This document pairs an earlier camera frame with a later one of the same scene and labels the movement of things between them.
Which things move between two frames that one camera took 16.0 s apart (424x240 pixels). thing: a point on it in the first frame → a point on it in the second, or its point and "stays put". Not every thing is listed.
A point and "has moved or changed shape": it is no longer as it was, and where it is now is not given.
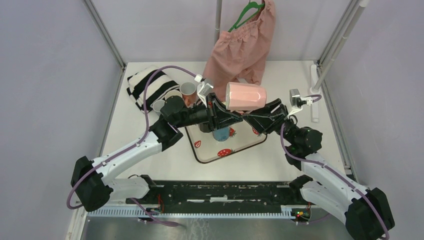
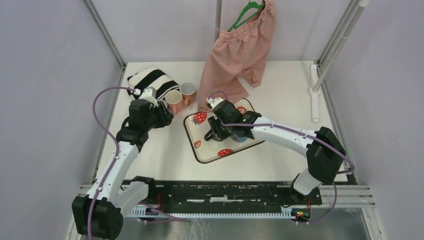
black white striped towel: (158, 86) stays put
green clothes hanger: (251, 5) stays put
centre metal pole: (218, 19) stays put
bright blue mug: (222, 134) has moved or changed shape
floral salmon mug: (188, 90) stays put
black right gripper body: (276, 125) → (221, 131)
